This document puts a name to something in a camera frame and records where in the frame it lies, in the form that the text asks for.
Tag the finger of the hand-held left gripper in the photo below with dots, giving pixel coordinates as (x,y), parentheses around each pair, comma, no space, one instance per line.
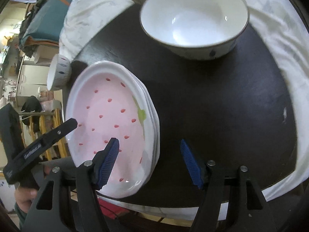
(60,131)

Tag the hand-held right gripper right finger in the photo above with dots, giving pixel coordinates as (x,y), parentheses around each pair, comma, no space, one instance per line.
(190,162)

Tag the beige wooden cabinet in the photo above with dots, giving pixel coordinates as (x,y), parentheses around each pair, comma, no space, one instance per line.
(45,53)

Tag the dark red cloth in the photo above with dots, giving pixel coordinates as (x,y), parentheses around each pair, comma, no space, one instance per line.
(115,212)

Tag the pink bag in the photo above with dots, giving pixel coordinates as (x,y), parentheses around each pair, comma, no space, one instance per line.
(47,99)

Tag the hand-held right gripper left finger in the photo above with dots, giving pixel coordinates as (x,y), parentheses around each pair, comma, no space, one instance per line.
(108,162)

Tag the yellow wooden rack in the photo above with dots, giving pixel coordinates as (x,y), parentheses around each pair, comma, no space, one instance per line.
(57,118)

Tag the black round tray table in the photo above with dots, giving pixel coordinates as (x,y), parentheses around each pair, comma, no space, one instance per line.
(217,113)

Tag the person's left hand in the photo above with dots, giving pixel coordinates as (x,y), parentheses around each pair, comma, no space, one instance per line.
(24,198)

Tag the camouflage clothing pile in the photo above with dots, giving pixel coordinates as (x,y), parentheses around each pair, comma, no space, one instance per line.
(36,4)

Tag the white kitchen counter cabinets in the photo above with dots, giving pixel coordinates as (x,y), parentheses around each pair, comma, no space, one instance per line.
(31,75)

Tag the white bed sheet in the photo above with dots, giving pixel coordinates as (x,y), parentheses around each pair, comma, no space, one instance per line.
(96,12)

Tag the teal padded bed panel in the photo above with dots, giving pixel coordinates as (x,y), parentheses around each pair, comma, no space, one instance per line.
(53,12)

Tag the black garment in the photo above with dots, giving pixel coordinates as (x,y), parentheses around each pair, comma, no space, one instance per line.
(31,106)

